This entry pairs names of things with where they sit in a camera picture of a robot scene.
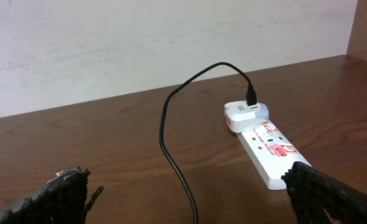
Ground black charger cable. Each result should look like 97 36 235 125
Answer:
159 62 258 224

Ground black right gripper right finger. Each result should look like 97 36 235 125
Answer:
281 161 367 223

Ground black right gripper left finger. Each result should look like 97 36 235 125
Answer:
0 167 104 224

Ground white power strip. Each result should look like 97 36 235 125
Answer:
226 118 310 190

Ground white USB charger adapter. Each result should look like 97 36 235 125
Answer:
224 101 269 133

